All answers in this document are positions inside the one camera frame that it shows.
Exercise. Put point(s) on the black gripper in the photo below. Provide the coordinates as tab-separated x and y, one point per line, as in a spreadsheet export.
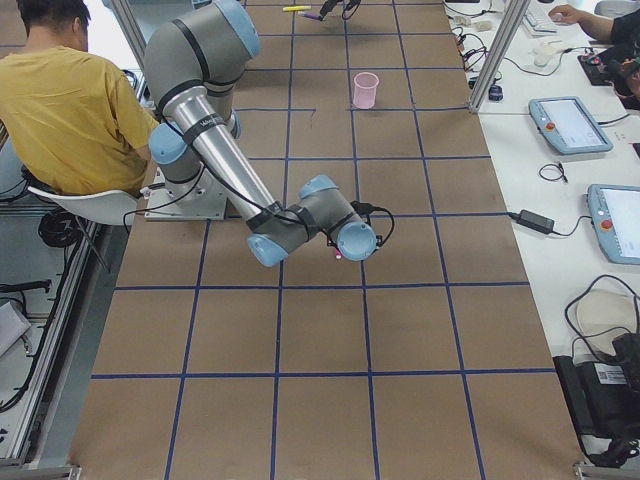
328	8

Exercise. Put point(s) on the purple highlighter pen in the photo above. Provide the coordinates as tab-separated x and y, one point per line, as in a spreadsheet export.
311	16

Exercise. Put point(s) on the person's forearm at desk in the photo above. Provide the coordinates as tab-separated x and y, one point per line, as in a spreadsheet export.
604	29

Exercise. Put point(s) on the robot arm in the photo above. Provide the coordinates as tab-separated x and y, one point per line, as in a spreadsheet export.
191	65

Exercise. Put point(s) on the pink mesh cup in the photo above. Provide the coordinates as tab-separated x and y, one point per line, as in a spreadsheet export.
365	90

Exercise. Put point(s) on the yellow highlighter pen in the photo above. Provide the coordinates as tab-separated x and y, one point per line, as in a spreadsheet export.
296	8

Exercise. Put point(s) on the upper teach pendant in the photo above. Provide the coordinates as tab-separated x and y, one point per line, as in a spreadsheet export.
567	126

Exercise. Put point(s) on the teach pendant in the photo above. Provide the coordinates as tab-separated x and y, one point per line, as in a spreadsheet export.
567	126
614	211

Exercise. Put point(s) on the black power adapter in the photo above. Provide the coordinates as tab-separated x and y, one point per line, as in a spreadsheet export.
533	221

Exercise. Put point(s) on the seated person in yellow shirt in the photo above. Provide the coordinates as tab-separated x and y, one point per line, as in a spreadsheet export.
73	117

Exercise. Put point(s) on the white chair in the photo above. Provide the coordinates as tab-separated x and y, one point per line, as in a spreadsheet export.
113	207

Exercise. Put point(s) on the lower teach pendant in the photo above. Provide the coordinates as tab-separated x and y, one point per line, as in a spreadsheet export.
614	211

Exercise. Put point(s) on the white round disc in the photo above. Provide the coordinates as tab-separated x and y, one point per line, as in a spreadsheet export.
603	316

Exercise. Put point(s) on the black device box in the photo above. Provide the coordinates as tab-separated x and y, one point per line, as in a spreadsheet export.
604	411

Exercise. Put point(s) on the aluminium frame post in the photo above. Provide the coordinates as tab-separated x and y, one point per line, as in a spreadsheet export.
512	18

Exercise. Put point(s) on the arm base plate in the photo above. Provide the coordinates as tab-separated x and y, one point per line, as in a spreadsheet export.
202	198

